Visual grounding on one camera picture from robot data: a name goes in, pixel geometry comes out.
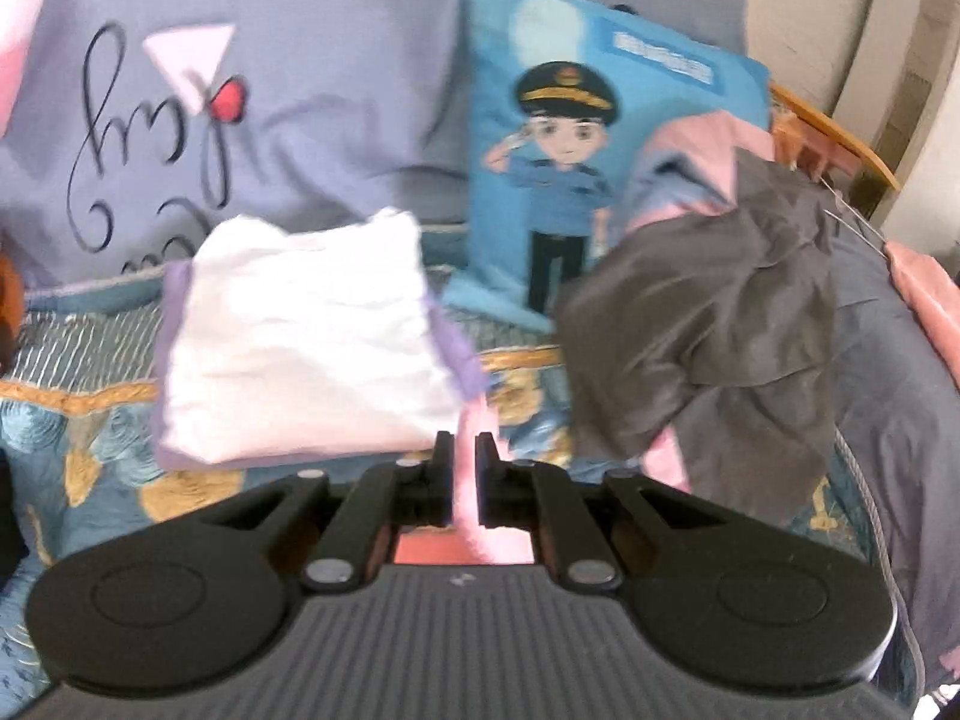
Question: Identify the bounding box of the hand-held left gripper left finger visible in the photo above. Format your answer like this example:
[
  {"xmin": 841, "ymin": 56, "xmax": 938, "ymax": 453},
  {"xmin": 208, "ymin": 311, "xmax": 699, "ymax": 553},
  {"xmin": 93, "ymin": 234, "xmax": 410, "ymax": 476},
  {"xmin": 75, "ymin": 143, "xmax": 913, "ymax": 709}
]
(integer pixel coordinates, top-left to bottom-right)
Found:
[{"xmin": 199, "ymin": 431, "xmax": 458, "ymax": 593}]

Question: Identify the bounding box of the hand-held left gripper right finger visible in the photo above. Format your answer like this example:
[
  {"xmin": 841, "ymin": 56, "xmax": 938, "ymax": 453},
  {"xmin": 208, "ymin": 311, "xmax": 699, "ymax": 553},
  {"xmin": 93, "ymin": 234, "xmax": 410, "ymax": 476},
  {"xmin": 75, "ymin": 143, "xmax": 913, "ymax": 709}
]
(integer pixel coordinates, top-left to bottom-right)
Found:
[{"xmin": 474, "ymin": 431, "xmax": 751, "ymax": 593}]

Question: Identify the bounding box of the pink fleece garment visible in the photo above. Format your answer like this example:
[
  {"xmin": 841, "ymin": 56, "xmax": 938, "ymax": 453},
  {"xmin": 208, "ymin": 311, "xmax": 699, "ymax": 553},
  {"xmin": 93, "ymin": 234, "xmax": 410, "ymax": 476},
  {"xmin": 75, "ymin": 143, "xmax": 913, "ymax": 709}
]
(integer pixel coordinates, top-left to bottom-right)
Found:
[{"xmin": 394, "ymin": 397, "xmax": 535, "ymax": 567}]

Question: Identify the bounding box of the pink striped cloth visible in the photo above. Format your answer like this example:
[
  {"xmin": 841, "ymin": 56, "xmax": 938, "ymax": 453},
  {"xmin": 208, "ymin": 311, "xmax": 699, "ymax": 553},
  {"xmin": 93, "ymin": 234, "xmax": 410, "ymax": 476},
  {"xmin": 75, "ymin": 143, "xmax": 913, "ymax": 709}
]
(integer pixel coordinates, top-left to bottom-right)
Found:
[{"xmin": 641, "ymin": 420, "xmax": 695, "ymax": 496}]

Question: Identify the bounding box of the white folded garment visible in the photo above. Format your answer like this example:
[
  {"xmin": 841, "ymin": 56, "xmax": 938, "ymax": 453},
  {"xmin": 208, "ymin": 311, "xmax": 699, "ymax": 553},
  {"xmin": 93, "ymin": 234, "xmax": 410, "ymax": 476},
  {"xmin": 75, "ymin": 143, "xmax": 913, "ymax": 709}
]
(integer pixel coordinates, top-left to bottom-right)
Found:
[{"xmin": 154, "ymin": 208, "xmax": 470, "ymax": 466}]

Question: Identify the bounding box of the dark grey crumpled garment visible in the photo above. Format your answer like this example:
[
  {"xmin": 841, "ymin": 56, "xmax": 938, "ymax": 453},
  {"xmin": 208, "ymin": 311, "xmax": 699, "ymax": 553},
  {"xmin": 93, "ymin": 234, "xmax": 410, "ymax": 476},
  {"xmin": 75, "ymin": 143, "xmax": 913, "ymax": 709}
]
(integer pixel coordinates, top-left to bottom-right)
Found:
[{"xmin": 555, "ymin": 150, "xmax": 841, "ymax": 526}]

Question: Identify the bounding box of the blue cartoon officer pillow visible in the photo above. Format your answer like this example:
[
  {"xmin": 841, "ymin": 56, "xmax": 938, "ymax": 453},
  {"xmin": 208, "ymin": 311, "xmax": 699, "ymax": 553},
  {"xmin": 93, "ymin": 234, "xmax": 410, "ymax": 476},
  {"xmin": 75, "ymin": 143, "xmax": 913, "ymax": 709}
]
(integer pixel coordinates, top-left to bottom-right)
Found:
[{"xmin": 442, "ymin": 0, "xmax": 773, "ymax": 335}]

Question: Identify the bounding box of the blue floral quilted bedspread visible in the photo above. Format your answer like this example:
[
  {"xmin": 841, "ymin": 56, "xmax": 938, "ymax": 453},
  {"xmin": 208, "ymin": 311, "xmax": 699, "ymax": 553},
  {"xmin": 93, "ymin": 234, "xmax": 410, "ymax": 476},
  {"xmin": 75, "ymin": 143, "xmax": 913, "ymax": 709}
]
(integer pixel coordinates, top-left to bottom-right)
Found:
[{"xmin": 0, "ymin": 221, "xmax": 923, "ymax": 698}]

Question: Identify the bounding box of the lilac script print pillow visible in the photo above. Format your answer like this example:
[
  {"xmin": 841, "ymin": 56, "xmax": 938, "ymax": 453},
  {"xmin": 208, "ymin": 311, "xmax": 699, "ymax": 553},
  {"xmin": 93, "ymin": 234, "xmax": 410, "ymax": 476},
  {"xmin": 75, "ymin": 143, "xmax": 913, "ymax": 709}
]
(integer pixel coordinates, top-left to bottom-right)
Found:
[{"xmin": 0, "ymin": 0, "xmax": 751, "ymax": 290}]

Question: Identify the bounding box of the grey duvet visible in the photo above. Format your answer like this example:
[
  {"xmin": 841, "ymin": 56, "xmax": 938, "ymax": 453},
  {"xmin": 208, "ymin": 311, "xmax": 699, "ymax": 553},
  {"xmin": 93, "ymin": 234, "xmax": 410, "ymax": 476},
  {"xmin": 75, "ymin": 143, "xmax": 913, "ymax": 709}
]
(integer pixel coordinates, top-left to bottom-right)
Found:
[{"xmin": 817, "ymin": 195, "xmax": 960, "ymax": 691}]

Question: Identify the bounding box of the red panda plush toy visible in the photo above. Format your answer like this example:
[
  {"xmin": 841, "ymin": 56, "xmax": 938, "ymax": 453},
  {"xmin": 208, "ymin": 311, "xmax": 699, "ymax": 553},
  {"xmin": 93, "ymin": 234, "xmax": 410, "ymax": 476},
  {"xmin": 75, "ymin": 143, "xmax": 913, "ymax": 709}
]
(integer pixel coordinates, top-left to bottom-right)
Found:
[{"xmin": 0, "ymin": 251, "xmax": 31, "ymax": 372}]

